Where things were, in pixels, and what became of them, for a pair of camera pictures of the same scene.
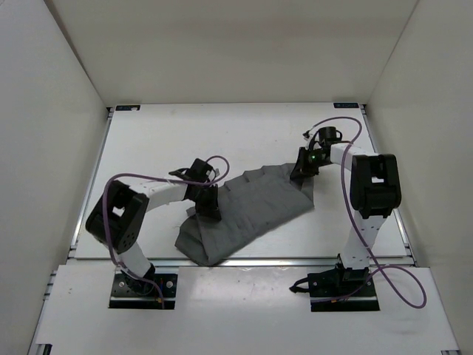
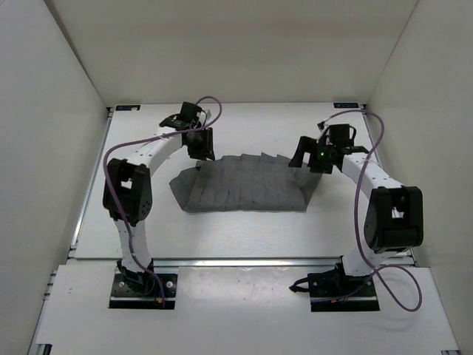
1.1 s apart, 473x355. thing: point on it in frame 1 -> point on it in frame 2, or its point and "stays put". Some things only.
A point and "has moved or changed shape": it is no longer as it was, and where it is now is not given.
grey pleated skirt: x=248 y=206 has moved or changed shape
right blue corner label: x=346 y=105 stays put
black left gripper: x=211 y=209 -> x=208 y=150
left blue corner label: x=128 y=108 stays put
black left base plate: x=130 y=293 stays put
